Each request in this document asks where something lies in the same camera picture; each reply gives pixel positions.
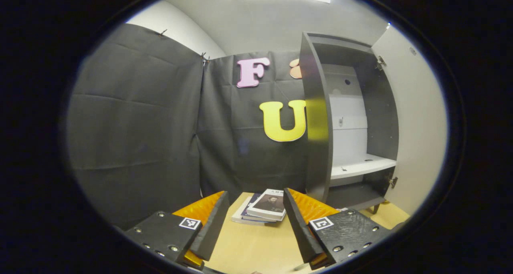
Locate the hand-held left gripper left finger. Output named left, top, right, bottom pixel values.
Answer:
left=125, top=191, right=230, bottom=270

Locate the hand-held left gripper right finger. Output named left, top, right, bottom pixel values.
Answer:
left=283, top=187, right=392, bottom=270

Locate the dark grey cabinet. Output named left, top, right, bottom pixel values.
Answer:
left=299, top=32, right=400, bottom=215

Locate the white cabinet shelf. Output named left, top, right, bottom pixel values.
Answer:
left=331, top=154, right=397, bottom=181

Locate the white portrait cover book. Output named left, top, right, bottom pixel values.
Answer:
left=246, top=189, right=287, bottom=222

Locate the blue book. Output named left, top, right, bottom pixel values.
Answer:
left=240, top=193, right=281, bottom=223

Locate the black backdrop cloth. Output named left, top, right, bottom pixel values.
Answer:
left=66, top=24, right=309, bottom=230

